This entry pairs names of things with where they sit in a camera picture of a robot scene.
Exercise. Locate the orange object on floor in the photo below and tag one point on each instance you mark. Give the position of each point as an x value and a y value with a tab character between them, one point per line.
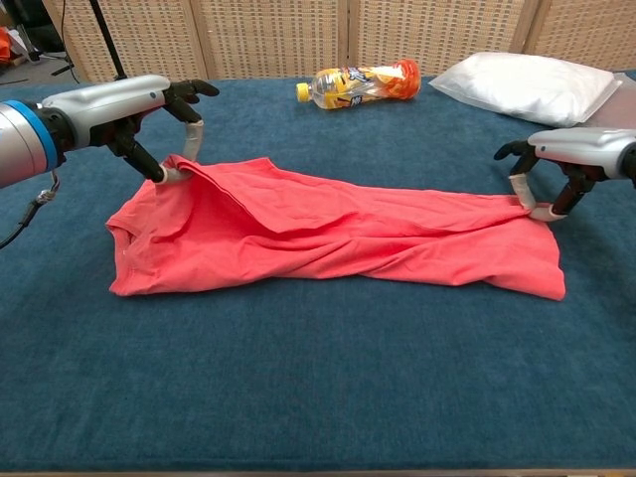
4	45

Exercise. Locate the orange drink plastic bottle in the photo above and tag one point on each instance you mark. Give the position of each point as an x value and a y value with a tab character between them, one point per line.
358	84

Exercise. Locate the clear plastic bag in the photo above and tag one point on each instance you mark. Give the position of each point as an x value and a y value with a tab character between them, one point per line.
621	104

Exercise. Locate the left black grey robot hand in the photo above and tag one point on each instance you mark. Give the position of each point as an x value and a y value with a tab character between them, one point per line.
114	99

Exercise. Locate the blue carpet table cover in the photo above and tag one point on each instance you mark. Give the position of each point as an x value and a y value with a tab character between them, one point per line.
298	397

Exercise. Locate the coral red t-shirt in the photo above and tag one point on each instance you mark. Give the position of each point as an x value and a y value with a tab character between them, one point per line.
348	238

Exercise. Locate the woven wicker folding screen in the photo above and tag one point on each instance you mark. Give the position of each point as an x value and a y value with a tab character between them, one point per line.
273	35

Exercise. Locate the black tripod stand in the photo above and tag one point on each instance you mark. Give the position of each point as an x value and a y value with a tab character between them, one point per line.
107	40

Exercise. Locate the white garment in plastic bag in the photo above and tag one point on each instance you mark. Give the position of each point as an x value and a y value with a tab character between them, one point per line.
526	84

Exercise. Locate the right black grey robot hand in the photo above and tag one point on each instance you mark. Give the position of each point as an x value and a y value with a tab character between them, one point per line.
581	146

